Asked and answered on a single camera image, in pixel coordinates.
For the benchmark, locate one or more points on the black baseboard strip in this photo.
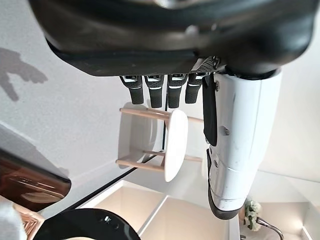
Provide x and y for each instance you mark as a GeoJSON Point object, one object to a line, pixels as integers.
{"type": "Point", "coordinates": [164, 130]}

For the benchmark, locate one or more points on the white garment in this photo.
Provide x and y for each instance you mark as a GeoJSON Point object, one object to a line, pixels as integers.
{"type": "Point", "coordinates": [10, 220]}

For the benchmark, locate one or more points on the dark brown wooden tray stand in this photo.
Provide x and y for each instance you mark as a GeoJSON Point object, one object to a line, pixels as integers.
{"type": "Point", "coordinates": [32, 185]}

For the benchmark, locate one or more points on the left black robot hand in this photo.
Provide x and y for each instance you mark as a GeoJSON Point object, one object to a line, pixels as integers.
{"type": "Point", "coordinates": [175, 37]}

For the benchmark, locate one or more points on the wicker laundry basket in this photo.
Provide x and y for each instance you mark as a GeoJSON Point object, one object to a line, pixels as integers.
{"type": "Point", "coordinates": [31, 217]}

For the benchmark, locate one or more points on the white counter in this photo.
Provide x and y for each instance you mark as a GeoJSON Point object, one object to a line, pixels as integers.
{"type": "Point", "coordinates": [135, 205]}

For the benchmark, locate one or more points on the white chair with wooden legs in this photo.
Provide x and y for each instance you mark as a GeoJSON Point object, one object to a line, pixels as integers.
{"type": "Point", "coordinates": [176, 145]}

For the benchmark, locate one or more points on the round glass washing machine door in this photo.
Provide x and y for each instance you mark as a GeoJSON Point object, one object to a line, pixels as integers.
{"type": "Point", "coordinates": [82, 225]}

